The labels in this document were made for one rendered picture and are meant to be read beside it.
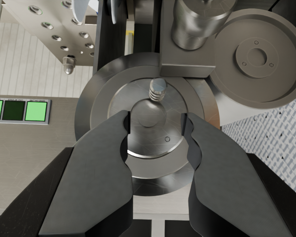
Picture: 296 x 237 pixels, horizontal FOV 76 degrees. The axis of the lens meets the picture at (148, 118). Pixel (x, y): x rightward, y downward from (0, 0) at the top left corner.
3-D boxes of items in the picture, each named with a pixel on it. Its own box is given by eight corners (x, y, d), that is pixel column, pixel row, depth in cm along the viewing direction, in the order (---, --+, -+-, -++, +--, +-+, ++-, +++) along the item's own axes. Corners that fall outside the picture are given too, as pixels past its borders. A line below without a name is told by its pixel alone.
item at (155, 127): (93, 139, 17) (125, 65, 18) (98, 140, 19) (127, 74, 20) (173, 170, 16) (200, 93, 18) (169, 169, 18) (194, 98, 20)
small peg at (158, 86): (147, 89, 15) (153, 73, 15) (146, 99, 17) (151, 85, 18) (164, 96, 15) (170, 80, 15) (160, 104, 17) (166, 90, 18)
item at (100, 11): (107, -60, 24) (96, 79, 21) (125, 43, 47) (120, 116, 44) (104, -60, 24) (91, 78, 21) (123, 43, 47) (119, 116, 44)
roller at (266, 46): (306, 10, 22) (318, 112, 20) (219, 85, 47) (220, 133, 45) (203, 5, 22) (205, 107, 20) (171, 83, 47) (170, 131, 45)
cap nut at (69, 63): (74, 56, 53) (72, 72, 52) (78, 62, 57) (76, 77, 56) (60, 56, 53) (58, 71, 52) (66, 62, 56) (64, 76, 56)
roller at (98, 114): (204, 67, 20) (206, 181, 18) (170, 114, 46) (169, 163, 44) (94, 62, 20) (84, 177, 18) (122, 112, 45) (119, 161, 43)
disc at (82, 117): (218, 54, 21) (222, 199, 18) (216, 57, 21) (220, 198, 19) (81, 48, 20) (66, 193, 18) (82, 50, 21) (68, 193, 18)
